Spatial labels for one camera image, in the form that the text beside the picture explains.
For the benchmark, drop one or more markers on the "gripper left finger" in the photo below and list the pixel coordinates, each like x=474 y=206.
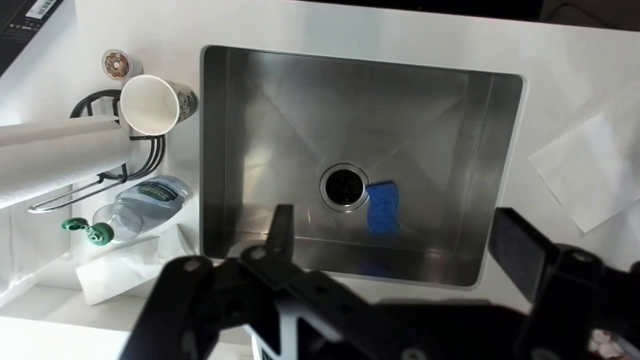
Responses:
x=280 y=280

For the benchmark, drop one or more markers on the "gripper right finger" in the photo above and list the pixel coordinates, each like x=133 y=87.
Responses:
x=560 y=280

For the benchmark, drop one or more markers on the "white paper towel sheet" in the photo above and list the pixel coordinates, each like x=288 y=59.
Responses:
x=590 y=170

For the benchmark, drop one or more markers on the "blue sponge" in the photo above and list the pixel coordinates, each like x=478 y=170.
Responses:
x=382 y=207

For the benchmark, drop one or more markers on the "stainless steel sink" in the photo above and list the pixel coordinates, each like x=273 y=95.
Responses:
x=350 y=150

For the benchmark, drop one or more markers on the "crumpled white paper towel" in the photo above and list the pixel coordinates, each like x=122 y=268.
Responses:
x=125 y=265

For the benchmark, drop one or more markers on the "clear soap dispenser bottle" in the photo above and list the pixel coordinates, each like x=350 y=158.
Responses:
x=140 y=205

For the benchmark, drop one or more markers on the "paper cup with pattern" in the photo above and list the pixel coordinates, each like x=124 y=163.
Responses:
x=152 y=104

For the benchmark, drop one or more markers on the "paper towel roll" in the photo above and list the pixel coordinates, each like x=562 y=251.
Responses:
x=55 y=157

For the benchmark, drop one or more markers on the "coffee pod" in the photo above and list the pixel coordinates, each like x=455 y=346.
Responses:
x=119 y=64

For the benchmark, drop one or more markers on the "black appliance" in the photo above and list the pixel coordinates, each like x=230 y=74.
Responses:
x=22 y=25

